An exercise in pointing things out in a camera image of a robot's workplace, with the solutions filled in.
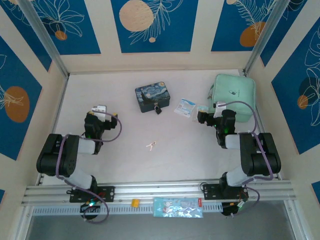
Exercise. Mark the black padlock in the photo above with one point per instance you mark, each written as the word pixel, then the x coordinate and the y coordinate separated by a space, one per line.
pixel 158 109

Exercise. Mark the silver keys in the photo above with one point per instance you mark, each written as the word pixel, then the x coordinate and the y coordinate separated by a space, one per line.
pixel 151 145

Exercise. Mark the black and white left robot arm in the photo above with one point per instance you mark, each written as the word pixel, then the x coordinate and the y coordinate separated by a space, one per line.
pixel 55 155

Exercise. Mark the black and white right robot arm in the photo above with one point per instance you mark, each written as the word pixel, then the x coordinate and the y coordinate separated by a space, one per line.
pixel 250 155

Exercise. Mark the small clear plastic packet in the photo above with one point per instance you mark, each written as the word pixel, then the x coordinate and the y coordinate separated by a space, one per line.
pixel 200 108

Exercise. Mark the blue white plastic packet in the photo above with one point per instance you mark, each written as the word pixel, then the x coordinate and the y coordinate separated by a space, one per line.
pixel 184 107

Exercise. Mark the mint green fabric bag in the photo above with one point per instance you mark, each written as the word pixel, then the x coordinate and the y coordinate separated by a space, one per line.
pixel 235 92

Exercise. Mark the starry night tin box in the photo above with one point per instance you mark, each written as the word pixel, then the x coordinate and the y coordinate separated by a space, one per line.
pixel 150 93

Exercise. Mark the yellow connector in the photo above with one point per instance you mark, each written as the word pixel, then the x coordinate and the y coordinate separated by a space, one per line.
pixel 135 202

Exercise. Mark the light blue patterned packet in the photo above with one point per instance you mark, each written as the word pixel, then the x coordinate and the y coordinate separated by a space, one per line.
pixel 177 207

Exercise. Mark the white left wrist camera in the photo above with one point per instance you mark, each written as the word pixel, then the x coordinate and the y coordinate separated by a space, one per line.
pixel 100 109

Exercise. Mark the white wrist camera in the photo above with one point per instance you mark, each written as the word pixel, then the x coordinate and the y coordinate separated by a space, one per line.
pixel 219 105
pixel 100 109

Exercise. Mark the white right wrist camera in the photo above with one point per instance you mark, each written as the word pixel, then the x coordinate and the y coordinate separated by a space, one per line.
pixel 219 105

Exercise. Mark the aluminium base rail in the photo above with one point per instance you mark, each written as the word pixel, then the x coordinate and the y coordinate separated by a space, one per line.
pixel 155 191

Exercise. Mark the aluminium frame post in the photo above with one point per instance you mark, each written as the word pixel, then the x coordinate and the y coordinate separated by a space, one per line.
pixel 267 32
pixel 45 37

